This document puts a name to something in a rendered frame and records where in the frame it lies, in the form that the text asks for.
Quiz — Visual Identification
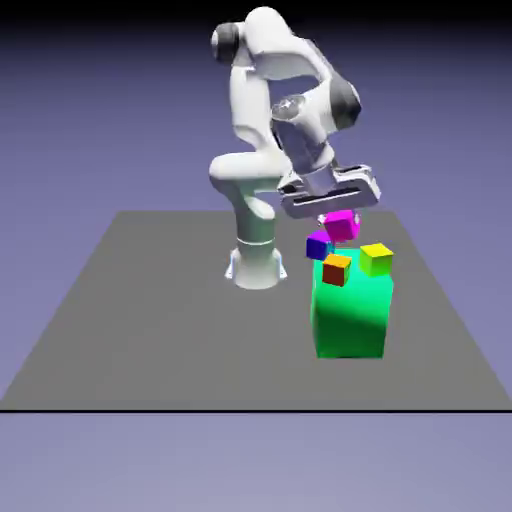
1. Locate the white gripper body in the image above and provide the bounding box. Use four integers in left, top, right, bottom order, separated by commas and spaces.
277, 176, 383, 220

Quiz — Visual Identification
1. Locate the small magenta cube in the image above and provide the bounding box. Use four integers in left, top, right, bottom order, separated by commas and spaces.
322, 210, 362, 244

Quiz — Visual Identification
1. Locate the small purple cube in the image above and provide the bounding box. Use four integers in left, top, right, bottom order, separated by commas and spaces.
305, 229, 333, 262

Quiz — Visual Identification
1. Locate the small yellow cube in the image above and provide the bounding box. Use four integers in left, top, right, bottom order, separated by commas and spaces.
358, 242, 395, 278

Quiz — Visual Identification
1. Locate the small orange cube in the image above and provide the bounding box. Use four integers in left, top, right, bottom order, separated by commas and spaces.
321, 253, 353, 288

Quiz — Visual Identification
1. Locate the large green box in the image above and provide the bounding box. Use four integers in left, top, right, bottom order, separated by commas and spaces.
310, 247, 396, 360

